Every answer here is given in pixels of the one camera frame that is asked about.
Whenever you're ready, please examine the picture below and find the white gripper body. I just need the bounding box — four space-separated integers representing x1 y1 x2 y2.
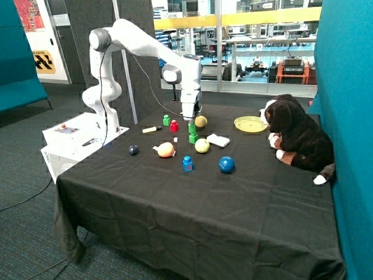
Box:
180 90 201 120

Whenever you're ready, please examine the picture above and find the green block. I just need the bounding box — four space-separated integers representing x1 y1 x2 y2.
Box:
189 132 198 145
163 114 171 126
188 122 196 134

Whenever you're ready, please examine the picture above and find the green block back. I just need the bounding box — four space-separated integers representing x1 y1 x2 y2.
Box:
163 114 171 126

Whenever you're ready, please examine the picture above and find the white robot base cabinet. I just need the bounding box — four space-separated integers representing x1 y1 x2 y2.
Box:
41 113 129 181

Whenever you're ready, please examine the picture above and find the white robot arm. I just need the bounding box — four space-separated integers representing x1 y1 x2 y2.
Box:
82 19 201 133

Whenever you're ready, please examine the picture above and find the yellow tennis ball back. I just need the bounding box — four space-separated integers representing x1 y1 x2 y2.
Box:
195 115 207 128

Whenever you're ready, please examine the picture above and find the yellow tennis ball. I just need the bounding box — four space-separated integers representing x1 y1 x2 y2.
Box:
195 138 210 153
195 115 207 128

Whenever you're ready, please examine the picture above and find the red block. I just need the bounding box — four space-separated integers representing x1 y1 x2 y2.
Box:
170 120 178 132

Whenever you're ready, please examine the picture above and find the black tripod stand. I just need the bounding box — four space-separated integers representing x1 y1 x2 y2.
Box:
172 84 179 102

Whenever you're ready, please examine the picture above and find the yellow tennis ball front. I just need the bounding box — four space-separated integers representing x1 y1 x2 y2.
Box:
195 138 210 153

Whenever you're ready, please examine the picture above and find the yellow black marker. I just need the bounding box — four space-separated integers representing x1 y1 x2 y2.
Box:
142 126 163 134

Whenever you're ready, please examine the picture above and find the orange plush fruit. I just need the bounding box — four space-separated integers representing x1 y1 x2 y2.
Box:
153 142 175 158

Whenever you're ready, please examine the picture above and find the blue block with letter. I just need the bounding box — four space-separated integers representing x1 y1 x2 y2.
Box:
182 156 193 172

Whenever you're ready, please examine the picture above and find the yellow plastic plate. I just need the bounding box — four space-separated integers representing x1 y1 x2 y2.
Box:
234 116 268 133

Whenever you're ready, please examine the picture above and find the blue ball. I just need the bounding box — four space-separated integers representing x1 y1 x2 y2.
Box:
219 156 235 174

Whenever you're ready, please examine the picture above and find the dark navy small ball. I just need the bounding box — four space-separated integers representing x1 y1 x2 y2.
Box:
128 145 139 156

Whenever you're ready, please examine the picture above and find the black tablecloth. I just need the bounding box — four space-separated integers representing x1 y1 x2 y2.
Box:
53 105 346 279

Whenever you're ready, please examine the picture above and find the orange black equipment rack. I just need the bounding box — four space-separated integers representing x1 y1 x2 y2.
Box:
276 57 309 85

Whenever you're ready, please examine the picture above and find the brown plush dog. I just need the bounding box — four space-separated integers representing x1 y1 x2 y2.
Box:
260 94 335 185

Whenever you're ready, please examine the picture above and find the yellow black warning sign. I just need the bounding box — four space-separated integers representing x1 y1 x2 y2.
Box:
33 50 56 75

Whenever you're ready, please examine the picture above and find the teal partition right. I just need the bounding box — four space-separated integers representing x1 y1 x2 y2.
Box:
309 1 372 279

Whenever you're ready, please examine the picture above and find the teal sofa left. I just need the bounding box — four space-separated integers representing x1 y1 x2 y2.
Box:
0 0 48 112

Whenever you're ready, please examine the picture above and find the red poster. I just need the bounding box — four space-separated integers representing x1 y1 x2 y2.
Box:
14 0 45 33

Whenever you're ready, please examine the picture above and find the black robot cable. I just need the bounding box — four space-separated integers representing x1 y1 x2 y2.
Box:
98 42 190 146

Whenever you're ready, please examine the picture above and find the black floor cable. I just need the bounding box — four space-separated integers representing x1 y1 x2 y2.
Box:
0 177 54 212

